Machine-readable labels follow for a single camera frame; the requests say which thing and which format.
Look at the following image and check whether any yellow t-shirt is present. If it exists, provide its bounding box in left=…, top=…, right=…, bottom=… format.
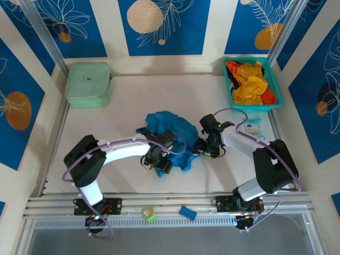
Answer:
left=231, top=61, right=268, bottom=106

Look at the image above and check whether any grey metal sheet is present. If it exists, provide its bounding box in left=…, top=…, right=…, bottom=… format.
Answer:
left=26, top=227, right=319, bottom=255

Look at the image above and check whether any green tape roll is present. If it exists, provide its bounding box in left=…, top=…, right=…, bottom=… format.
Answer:
left=141, top=206, right=157, bottom=223

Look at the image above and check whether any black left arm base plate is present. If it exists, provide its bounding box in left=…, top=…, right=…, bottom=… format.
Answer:
left=73, top=198, right=123, bottom=216

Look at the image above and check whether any aluminium side rail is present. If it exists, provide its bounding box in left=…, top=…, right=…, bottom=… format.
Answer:
left=38, top=102, right=71, bottom=198
left=268, top=110, right=300, bottom=192

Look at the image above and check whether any blue t-shirt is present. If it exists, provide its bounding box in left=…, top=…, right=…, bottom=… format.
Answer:
left=135, top=110, right=200, bottom=178

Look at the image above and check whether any mint green zipper case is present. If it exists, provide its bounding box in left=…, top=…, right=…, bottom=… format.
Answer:
left=64, top=62, right=115, bottom=108

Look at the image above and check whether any slotted grey cable duct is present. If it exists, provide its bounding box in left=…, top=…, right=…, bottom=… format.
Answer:
left=33, top=216, right=240, bottom=231

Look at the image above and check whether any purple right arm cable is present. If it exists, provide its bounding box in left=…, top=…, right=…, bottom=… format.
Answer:
left=211, top=107, right=302, bottom=234

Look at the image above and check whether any orange t-shirt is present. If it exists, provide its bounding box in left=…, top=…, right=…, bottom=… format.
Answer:
left=225, top=60, right=278, bottom=106

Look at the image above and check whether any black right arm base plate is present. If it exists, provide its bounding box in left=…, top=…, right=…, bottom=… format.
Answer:
left=216, top=195, right=264, bottom=213

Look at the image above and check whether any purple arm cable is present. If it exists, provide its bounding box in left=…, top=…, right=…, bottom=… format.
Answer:
left=211, top=107, right=302, bottom=234
left=62, top=132, right=188, bottom=240

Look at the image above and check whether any aluminium frame rail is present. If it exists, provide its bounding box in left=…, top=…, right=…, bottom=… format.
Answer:
left=22, top=191, right=312, bottom=220

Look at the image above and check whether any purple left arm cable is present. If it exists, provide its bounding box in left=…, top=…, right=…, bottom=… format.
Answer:
left=62, top=132, right=188, bottom=240

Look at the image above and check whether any blue floral wall panel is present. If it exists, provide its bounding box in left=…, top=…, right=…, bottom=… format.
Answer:
left=118, top=0, right=211, bottom=57
left=224, top=0, right=296, bottom=56
left=288, top=25, right=340, bottom=165
left=34, top=0, right=108, bottom=59
left=0, top=37, right=46, bottom=171

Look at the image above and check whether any teal plastic basket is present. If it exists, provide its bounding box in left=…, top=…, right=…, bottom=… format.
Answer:
left=222, top=57, right=284, bottom=114

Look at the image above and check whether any blue bone-shaped sponge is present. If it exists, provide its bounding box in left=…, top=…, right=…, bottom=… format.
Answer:
left=178, top=205, right=198, bottom=220

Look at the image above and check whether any aluminium corner post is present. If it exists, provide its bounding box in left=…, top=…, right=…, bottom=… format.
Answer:
left=20, top=0, right=69, bottom=77
left=266, top=0, right=307, bottom=64

